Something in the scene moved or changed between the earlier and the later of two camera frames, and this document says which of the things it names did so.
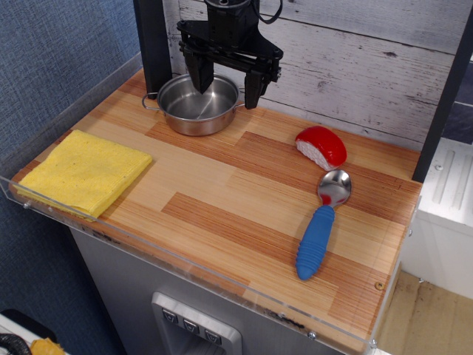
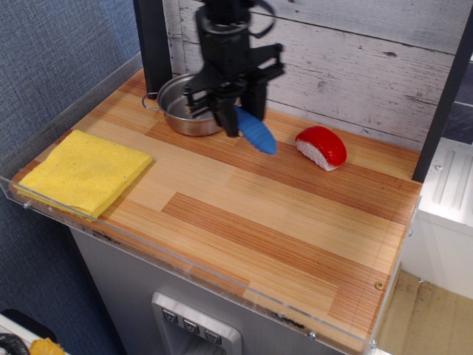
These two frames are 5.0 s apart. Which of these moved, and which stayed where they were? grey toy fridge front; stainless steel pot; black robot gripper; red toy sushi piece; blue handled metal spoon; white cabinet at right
Moved: blue handled metal spoon; black robot gripper
Stayed: grey toy fridge front; red toy sushi piece; stainless steel pot; white cabinet at right
